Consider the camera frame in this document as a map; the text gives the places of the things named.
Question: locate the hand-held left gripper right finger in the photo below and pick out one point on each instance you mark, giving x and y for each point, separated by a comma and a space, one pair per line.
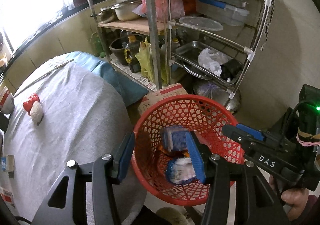
196, 157

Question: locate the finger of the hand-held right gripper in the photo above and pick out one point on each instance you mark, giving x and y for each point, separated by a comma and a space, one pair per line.
232, 133
248, 131

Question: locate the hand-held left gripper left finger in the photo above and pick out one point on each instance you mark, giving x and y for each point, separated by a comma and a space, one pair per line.
126, 157

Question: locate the blue plastic packet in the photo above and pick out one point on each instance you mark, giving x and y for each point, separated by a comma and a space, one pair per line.
180, 170
175, 137

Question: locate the red plastic mesh basket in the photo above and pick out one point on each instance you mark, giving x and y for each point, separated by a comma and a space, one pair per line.
180, 107

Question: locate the red and white packet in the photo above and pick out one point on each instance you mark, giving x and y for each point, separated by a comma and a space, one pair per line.
37, 113

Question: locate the red wrapper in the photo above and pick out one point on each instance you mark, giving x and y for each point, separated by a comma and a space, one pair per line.
31, 101

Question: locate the blue toothpaste box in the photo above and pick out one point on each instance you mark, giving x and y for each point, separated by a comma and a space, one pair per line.
3, 162

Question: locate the small red-topped carton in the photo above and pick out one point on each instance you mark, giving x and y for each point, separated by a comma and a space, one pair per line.
5, 196

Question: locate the person's right hand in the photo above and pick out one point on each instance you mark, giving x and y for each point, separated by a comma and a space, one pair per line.
293, 202

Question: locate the steel basin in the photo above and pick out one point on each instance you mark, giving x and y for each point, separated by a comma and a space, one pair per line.
233, 105

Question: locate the purple plastic bag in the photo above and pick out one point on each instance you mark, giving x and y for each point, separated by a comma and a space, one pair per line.
210, 88

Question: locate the grey tablecloth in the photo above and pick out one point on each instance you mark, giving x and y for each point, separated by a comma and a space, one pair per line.
75, 127

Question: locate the black item in tray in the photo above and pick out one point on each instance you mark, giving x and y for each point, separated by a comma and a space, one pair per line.
232, 69

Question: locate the tan fluffy slipper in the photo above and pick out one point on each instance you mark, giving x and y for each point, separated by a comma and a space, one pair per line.
172, 217

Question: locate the cardboard box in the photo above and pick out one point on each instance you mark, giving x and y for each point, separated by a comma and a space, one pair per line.
165, 92

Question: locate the white plastic bag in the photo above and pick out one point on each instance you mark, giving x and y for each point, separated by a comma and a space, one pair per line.
212, 61

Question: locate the newspaper shelf liner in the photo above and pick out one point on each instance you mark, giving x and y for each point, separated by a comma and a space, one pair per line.
147, 82

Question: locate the steel tray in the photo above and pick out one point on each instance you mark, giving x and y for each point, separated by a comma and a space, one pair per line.
190, 49

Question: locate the yellow plastic bag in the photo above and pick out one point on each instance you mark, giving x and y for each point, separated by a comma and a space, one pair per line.
145, 62

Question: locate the cooking oil bottle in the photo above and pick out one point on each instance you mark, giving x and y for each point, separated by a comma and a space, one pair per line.
132, 57

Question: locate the black bucket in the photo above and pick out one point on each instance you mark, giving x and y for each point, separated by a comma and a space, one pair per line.
116, 49

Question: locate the long pale wooden stick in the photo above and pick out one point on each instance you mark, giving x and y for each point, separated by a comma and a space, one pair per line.
61, 64

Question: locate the green plastic bottle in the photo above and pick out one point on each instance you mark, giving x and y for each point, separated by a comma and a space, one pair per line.
98, 44

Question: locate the clear storage boxes blue lid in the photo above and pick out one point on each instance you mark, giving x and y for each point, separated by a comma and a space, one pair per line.
230, 12

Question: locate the metal rack with wooden shelf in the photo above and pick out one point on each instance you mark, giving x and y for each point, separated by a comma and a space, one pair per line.
152, 27

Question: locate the stack of red-banded bowls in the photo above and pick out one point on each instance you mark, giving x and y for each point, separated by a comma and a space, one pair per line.
6, 101

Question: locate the yellow kitchen counter cabinets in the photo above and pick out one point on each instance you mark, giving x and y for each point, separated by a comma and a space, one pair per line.
62, 34

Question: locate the glass lidded pot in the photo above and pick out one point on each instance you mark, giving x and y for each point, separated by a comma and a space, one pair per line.
107, 14

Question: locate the red plastic bag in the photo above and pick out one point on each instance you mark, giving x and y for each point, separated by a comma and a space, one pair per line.
170, 2

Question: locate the steel pot with lid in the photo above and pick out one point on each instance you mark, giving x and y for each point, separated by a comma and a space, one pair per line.
126, 12

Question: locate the window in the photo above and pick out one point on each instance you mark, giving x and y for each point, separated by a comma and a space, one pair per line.
27, 2

